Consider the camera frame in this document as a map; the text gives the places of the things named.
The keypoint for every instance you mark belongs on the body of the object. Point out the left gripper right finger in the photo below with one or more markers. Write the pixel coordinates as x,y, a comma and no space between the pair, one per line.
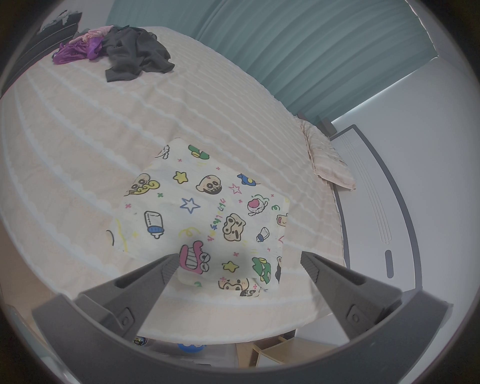
345,292

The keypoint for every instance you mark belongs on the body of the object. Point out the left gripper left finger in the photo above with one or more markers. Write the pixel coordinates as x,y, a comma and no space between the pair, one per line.
138,288

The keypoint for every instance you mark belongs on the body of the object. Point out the white printed pyjama top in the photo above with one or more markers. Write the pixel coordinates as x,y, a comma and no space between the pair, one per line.
210,210

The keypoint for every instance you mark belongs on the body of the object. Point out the bed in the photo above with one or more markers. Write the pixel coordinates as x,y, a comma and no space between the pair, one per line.
93,150

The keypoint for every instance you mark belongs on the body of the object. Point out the pile of clothes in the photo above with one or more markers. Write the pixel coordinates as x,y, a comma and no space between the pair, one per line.
131,52

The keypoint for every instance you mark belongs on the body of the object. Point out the cream pillow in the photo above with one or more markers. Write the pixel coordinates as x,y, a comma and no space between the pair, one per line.
330,161

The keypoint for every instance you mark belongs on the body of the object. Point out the grey white bedside table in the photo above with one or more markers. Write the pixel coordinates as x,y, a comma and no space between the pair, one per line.
325,126

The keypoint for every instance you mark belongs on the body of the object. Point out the blue-green curtain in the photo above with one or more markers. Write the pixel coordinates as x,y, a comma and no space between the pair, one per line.
157,15
318,48

